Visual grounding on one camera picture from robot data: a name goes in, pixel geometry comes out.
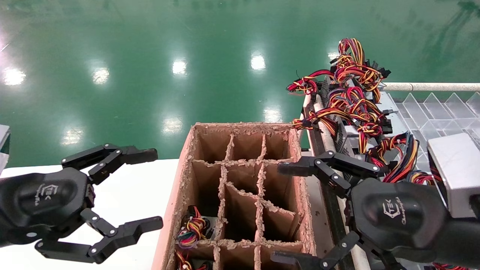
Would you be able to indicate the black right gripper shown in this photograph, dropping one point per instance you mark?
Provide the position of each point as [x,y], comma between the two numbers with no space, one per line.
[397,213]

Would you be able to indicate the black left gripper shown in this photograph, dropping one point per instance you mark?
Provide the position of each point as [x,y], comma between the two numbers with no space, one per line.
[41,198]

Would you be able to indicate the brown cardboard divider box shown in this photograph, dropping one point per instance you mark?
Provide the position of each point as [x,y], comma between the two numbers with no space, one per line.
[240,213]

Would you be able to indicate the grey metal block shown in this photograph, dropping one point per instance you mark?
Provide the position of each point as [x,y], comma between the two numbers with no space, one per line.
[3,137]

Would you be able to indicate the white horizontal pipe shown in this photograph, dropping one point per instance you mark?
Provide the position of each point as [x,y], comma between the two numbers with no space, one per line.
[431,87]

